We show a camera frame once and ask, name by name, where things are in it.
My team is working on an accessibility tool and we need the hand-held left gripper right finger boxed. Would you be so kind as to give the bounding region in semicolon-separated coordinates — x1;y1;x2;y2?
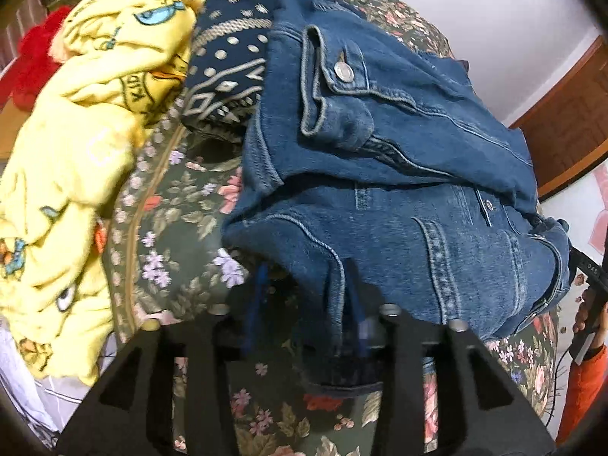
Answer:
342;259;556;456

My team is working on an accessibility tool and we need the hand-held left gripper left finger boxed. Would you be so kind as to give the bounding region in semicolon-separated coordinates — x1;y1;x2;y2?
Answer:
54;261;271;456

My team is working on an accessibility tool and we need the blue denim jacket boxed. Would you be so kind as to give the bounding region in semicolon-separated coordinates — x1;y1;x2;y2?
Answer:
221;0;573;396

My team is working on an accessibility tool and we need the person's right forearm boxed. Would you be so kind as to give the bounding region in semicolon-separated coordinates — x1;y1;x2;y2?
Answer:
555;346;608;448

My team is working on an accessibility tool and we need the person's right hand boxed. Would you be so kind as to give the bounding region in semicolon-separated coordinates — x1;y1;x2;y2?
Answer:
572;288;596;334

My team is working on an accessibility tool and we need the frosted sliding wardrobe door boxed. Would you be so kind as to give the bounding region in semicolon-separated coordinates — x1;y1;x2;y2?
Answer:
539;152;608;267

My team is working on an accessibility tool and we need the floral bedspread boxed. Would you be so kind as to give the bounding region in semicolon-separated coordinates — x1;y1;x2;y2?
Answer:
102;0;571;456

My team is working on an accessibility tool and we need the wooden door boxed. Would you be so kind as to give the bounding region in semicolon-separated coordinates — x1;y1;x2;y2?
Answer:
508;35;608;201

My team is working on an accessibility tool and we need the white cloth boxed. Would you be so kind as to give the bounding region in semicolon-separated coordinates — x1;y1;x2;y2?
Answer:
0;316;111;443

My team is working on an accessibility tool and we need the yellow cartoon blanket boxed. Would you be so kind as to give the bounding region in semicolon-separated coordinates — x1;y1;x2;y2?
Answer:
0;0;215;386

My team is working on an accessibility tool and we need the navy patterned cloth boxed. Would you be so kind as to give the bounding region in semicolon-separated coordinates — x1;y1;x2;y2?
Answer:
182;0;287;139

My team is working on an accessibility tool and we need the red fluffy cloth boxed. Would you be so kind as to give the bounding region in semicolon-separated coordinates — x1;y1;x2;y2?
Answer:
8;7;73;111

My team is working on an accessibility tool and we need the striped red curtain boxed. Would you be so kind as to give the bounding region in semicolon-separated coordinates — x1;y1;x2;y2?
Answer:
0;0;41;70

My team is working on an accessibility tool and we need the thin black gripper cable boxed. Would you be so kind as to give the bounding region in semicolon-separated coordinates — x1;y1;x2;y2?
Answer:
545;349;572;431

